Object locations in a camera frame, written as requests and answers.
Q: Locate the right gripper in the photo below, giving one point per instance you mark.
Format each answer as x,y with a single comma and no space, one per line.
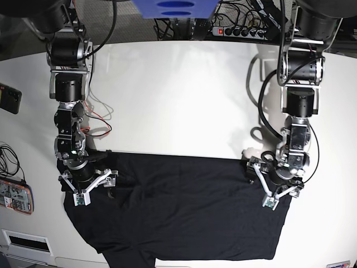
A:
82,174

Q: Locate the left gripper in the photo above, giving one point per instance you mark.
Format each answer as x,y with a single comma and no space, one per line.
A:
281,176

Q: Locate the black T-shirt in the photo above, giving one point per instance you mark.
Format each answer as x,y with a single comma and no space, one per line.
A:
178,208

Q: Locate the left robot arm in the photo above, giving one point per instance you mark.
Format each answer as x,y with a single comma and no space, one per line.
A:
299,73

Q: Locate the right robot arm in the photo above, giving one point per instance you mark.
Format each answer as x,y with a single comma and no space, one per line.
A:
70,56

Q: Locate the orange blue device case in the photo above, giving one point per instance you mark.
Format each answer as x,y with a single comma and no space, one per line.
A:
16,195

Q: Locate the sticker at table edge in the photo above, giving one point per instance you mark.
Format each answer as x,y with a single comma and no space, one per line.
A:
343,264

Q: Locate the black smartphone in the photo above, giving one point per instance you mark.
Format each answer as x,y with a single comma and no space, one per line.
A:
10,99

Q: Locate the white power strip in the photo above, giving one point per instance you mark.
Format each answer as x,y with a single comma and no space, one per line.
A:
242,32

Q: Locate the blue plastic stool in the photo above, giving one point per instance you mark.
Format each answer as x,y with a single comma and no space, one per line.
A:
176,8

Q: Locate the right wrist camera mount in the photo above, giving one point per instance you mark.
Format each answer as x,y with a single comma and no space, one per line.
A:
81,196

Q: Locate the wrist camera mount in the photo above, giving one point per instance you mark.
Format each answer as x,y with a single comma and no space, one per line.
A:
81,196
271,199

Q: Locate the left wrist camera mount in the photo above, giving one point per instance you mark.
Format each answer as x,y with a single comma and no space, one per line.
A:
271,199

